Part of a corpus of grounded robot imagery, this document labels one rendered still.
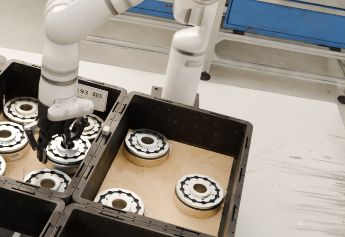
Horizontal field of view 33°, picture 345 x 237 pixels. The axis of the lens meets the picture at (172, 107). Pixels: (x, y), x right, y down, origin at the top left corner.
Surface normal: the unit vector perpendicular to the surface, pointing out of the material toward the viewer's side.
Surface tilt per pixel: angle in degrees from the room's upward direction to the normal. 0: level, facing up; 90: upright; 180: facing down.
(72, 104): 6
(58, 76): 90
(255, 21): 90
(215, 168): 0
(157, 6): 90
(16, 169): 0
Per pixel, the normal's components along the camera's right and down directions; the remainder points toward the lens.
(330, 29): -0.04, 0.56
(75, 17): 0.36, 0.28
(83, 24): 0.47, 0.47
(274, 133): 0.17, -0.81
